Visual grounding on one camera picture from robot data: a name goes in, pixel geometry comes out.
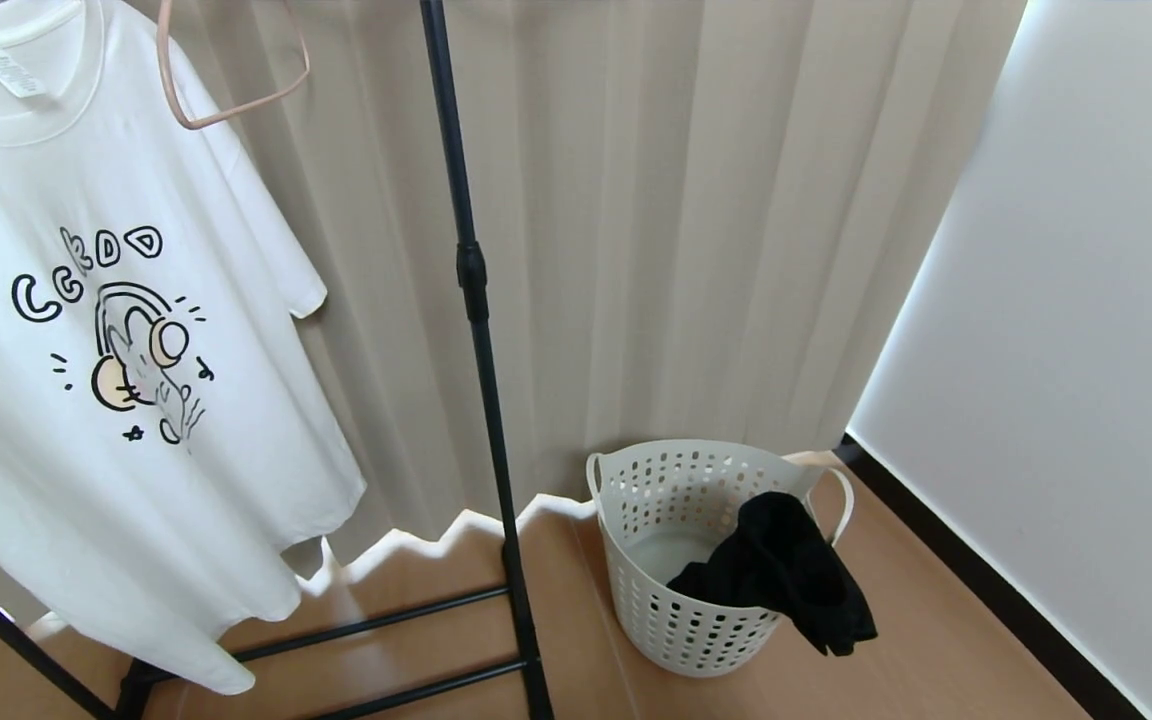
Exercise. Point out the black garment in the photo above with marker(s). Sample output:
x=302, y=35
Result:
x=776, y=570

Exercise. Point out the white printed t-shirt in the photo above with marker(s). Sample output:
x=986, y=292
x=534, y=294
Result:
x=66, y=480

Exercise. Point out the black clothes rack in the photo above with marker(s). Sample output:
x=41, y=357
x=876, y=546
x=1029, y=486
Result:
x=476, y=280

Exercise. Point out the white laundry basket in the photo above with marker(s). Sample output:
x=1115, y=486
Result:
x=676, y=620

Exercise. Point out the pink clothes hanger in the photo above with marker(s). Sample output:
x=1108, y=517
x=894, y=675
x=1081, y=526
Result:
x=168, y=80

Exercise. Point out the beige curtain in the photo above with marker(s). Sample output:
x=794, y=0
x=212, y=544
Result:
x=686, y=200

